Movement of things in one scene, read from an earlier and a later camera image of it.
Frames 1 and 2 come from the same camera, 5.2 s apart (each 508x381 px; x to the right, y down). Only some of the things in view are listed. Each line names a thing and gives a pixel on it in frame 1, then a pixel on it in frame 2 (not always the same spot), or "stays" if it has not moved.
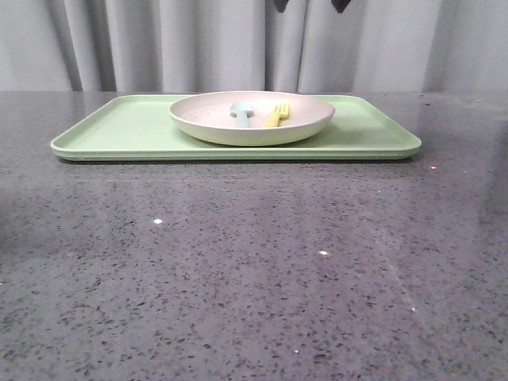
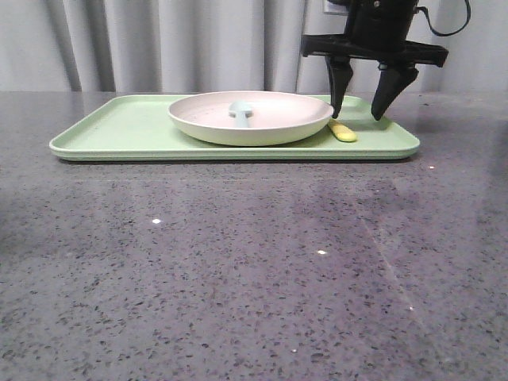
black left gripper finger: (340, 5) → (394, 78)
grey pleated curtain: (249, 46) stays
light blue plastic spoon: (242, 111) stays
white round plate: (252, 118) stays
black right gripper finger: (280, 5) → (340, 73)
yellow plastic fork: (281, 111) → (341, 132)
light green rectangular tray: (140, 128) stays
